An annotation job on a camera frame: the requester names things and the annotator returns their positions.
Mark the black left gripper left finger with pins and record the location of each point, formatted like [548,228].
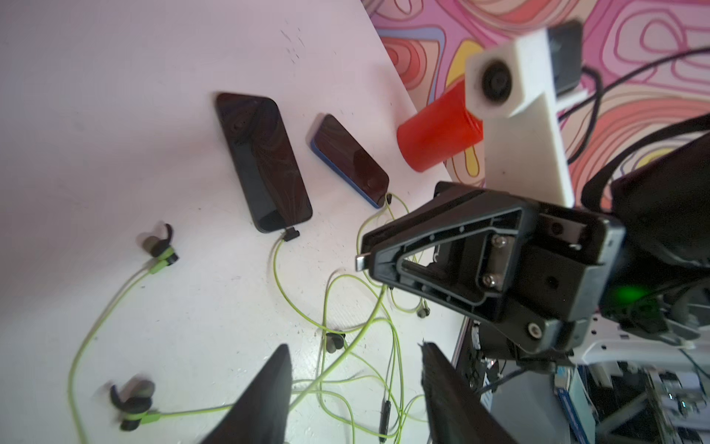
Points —
[261,413]

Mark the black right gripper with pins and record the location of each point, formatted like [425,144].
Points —
[534,271]

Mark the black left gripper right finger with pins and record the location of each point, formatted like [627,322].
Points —
[454,412]

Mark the black smartphone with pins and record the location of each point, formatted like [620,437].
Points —
[264,161]

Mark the blue-cased smartphone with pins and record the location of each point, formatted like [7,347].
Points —
[339,150]

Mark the green earphone cable plug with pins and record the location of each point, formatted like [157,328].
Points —
[381,251]

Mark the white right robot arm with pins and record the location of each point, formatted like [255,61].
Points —
[612,280]

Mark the red plastic cup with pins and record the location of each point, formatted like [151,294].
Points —
[441,130]

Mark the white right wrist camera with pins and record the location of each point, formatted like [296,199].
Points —
[517,90]

